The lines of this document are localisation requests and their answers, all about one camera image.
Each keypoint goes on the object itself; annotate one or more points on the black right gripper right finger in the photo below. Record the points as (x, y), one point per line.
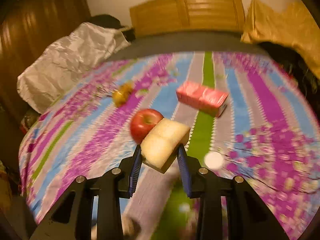
(248, 217)

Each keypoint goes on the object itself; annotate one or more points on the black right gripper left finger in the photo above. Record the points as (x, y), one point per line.
(71, 215)

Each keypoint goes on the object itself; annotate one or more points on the cream foam sponge block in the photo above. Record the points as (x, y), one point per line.
(159, 147)

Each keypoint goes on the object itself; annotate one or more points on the white round cap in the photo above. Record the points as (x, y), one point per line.
(214, 160)

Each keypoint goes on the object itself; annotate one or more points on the floral purple bed sheet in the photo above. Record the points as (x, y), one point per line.
(237, 113)

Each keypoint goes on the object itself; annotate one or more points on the red apple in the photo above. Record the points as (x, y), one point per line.
(143, 122)

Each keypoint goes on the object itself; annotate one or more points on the pink tissue pack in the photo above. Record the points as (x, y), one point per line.
(203, 98)

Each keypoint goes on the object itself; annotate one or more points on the yellow crumpled wrapper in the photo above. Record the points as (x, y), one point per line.
(121, 95)

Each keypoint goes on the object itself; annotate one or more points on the silver satin pillow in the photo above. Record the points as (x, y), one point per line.
(64, 62)

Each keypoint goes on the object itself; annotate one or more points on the golden satin cloth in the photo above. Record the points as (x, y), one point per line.
(294, 28)

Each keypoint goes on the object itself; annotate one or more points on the dark wooden cabinet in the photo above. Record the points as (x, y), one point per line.
(27, 30)

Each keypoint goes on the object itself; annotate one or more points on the wooden headboard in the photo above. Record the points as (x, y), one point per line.
(167, 16)

